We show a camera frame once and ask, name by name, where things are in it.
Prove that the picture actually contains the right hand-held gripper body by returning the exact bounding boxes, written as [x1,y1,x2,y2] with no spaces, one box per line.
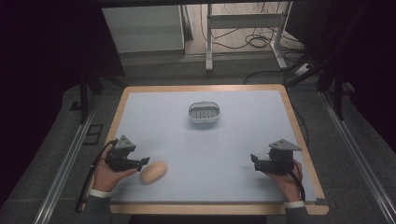
[257,138,304,175]

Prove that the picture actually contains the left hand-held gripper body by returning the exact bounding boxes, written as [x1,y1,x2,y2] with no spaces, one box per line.
[105,134,140,173]

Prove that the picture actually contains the tan bread roll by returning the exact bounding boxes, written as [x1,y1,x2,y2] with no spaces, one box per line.
[139,160,168,187]

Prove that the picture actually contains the person's left hand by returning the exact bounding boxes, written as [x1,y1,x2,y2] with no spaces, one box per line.
[92,145,138,193]

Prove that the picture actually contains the person's right hand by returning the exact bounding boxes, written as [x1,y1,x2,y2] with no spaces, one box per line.
[264,160,304,203]

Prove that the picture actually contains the white table mat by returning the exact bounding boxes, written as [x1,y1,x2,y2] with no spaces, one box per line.
[110,90,318,203]

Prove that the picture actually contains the white grey soap dish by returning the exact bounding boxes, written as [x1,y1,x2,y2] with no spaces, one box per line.
[188,101,221,125]

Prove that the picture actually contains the black stand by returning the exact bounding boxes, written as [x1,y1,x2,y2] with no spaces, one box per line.
[317,62,356,121]
[69,73,105,125]

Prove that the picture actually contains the white power strip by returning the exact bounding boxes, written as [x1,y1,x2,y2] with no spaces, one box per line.
[293,63,313,77]

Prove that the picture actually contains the white cabinet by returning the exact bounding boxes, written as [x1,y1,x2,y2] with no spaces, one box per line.
[101,5,186,54]

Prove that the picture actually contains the black curtain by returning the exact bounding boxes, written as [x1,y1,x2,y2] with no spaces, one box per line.
[0,0,126,209]
[284,0,396,153]

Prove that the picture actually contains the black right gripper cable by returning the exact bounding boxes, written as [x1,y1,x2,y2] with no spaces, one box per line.
[289,160,307,203]

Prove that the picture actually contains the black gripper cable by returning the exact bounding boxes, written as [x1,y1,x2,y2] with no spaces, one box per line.
[289,160,307,203]
[75,138,120,215]

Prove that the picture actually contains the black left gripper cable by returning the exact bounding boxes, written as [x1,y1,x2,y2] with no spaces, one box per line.
[75,138,120,215]

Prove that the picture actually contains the aluminium floor rail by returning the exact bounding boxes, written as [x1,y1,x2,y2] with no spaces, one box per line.
[32,102,97,224]
[318,91,396,224]

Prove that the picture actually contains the black floor cables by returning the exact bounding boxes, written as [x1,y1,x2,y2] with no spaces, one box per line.
[199,3,312,86]

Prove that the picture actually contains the white metal stand frame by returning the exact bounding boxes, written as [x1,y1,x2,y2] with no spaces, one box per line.
[205,2,294,73]

